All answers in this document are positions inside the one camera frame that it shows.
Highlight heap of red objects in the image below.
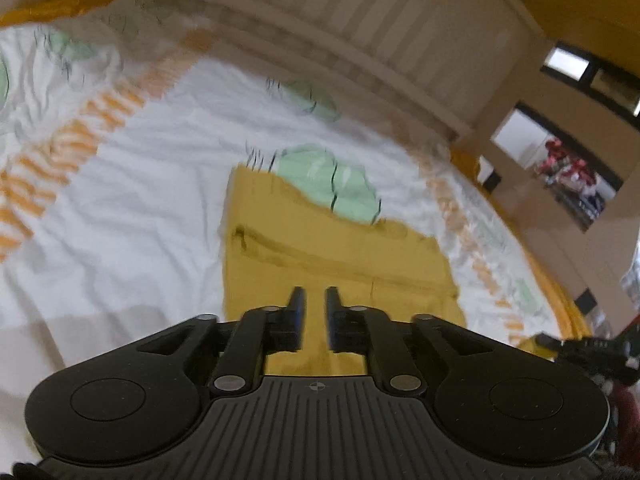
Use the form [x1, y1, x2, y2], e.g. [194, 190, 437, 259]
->
[536, 136, 610, 218]

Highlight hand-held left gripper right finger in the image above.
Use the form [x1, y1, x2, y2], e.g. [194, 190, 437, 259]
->
[325, 286, 501, 407]

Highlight mustard yellow knit sweater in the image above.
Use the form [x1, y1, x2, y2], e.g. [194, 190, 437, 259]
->
[218, 164, 469, 377]

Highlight white leaf-printed blanket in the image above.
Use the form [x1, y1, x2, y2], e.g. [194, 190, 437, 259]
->
[0, 0, 576, 401]

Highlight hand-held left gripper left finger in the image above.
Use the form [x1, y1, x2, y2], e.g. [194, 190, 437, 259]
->
[132, 286, 307, 407]

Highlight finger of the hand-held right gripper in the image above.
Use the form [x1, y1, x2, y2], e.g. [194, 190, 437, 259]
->
[533, 332, 568, 362]

